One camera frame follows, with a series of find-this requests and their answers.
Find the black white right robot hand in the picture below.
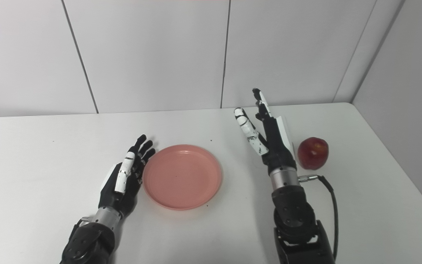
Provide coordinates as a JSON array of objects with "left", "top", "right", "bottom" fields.
[{"left": 234, "top": 88, "right": 298, "bottom": 173}]

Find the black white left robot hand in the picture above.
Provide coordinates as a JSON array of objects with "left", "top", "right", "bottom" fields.
[{"left": 99, "top": 134, "right": 156, "bottom": 217}]

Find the red apple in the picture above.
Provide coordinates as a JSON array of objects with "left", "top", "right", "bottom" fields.
[{"left": 297, "top": 137, "right": 329, "bottom": 170}]

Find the pink round plate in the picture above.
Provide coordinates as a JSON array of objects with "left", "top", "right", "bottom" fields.
[{"left": 142, "top": 144, "right": 223, "bottom": 211}]

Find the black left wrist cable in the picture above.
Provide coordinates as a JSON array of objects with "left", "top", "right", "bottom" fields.
[{"left": 73, "top": 216, "right": 93, "bottom": 235}]

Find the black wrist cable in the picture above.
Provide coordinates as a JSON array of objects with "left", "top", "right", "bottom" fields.
[
  {"left": 73, "top": 216, "right": 93, "bottom": 235},
  {"left": 298, "top": 175, "right": 340, "bottom": 261}
]

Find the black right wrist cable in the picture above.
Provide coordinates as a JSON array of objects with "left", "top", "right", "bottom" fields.
[{"left": 298, "top": 175, "right": 340, "bottom": 261}]

